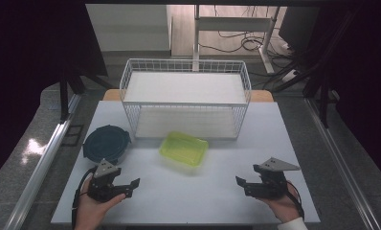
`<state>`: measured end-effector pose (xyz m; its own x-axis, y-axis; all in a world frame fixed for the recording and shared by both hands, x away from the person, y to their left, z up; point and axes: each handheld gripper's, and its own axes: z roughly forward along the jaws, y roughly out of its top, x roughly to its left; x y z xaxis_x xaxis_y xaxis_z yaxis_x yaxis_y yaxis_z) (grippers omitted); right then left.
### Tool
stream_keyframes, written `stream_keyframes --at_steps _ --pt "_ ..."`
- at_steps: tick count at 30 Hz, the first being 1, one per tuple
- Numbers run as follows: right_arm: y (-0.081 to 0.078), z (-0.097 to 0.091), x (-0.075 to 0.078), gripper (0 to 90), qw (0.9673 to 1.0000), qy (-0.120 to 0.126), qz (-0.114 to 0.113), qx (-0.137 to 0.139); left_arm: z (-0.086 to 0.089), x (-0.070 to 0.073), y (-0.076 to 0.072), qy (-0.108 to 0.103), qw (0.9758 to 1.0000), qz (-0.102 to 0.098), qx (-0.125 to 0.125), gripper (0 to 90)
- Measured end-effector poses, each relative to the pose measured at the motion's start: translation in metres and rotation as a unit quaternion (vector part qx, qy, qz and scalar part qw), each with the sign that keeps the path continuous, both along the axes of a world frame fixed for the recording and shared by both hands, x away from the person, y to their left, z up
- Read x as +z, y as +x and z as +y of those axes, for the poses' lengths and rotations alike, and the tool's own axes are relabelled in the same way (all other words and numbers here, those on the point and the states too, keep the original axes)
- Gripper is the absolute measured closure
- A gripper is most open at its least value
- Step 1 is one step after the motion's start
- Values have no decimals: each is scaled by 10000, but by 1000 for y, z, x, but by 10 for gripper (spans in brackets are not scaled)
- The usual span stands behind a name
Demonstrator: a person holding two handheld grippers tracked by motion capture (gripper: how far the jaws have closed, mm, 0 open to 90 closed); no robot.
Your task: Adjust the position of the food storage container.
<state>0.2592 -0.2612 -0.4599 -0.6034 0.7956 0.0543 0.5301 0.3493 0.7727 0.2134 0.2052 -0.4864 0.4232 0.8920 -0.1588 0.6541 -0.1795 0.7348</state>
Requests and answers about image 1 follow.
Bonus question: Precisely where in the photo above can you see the person's right hand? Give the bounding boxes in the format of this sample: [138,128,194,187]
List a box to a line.
[258,180,303,224]

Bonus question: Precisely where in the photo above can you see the black floor cables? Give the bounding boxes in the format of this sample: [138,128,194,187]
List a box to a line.
[198,5,304,90]

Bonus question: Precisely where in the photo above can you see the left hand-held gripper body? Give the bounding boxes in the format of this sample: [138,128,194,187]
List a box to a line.
[87,157,123,203]

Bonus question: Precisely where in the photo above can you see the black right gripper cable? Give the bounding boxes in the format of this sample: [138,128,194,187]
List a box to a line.
[285,180,305,221]

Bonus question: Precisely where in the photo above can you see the green rectangular plastic container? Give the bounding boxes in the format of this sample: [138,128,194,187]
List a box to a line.
[158,130,210,169]

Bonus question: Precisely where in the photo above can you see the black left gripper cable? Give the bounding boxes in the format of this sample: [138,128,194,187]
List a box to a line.
[71,166,98,230]

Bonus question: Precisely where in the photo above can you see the white cabinet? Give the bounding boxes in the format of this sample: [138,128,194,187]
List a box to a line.
[85,3,173,53]

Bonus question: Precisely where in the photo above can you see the white wire rack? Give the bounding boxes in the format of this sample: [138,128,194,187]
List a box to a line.
[119,57,253,141]

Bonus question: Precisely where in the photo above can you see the white power strip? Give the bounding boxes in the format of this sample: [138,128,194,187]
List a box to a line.
[281,68,299,83]

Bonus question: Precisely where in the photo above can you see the aluminium rail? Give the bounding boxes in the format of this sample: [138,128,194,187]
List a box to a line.
[2,93,83,230]
[303,97,381,230]

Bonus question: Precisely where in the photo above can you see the dark curtain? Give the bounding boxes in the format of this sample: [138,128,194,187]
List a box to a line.
[306,0,381,188]
[0,0,109,186]

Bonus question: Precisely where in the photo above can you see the wooden table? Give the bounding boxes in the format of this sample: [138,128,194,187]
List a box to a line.
[101,88,275,104]

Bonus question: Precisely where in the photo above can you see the black metal stand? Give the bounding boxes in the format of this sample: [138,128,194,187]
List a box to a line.
[57,47,116,125]
[270,9,341,129]

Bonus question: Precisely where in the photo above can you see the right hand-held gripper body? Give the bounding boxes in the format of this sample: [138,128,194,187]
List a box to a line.
[253,156,302,201]

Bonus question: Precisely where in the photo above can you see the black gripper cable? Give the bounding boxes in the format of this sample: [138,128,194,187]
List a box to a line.
[71,166,98,230]
[285,180,305,221]

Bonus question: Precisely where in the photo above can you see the person's left hand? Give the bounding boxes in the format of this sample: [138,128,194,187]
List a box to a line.
[74,176,127,230]

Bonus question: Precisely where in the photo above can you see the round dark blue lidded container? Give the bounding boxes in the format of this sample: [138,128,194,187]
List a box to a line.
[82,124,132,166]

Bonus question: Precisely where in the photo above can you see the white desk frame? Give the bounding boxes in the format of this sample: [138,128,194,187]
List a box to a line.
[192,4,280,75]

